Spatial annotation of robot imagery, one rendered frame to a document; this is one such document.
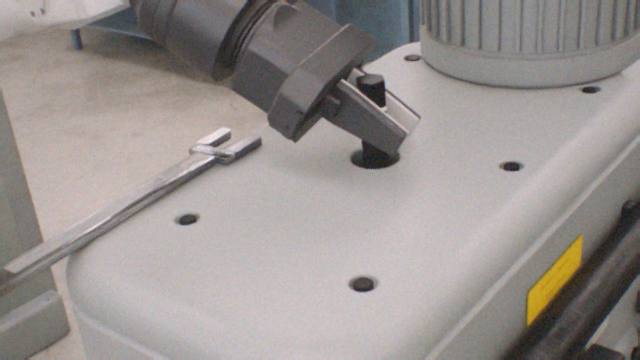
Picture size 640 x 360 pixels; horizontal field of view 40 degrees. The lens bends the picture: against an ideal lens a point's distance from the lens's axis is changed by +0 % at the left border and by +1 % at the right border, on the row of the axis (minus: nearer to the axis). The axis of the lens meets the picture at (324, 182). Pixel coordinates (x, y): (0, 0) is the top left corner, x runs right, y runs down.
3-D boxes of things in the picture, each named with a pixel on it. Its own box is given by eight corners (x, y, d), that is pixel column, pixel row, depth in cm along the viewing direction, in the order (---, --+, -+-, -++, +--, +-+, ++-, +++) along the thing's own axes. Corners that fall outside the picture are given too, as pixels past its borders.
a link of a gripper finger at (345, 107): (393, 158, 62) (322, 111, 63) (413, 125, 60) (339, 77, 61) (385, 168, 61) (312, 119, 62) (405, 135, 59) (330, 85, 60)
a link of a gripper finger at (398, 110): (422, 114, 62) (350, 67, 63) (402, 146, 64) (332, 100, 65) (429, 105, 63) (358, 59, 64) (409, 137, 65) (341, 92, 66)
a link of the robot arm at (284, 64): (343, 107, 71) (224, 28, 72) (394, 11, 65) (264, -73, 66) (272, 178, 61) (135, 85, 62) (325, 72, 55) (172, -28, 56)
